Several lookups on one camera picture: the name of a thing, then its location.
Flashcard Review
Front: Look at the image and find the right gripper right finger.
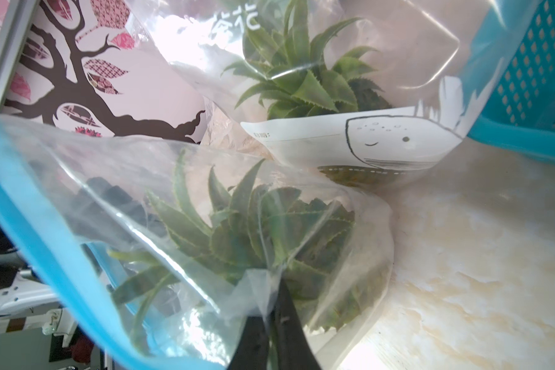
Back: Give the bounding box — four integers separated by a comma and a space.
272, 280, 322, 370

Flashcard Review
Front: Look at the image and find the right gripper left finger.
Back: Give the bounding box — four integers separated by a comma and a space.
227, 316, 270, 370

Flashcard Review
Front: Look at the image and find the blue-zip zip-top bag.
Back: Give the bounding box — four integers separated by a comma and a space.
0, 116, 394, 369

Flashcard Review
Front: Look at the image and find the teal plastic basket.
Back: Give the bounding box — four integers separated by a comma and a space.
469, 1, 555, 163

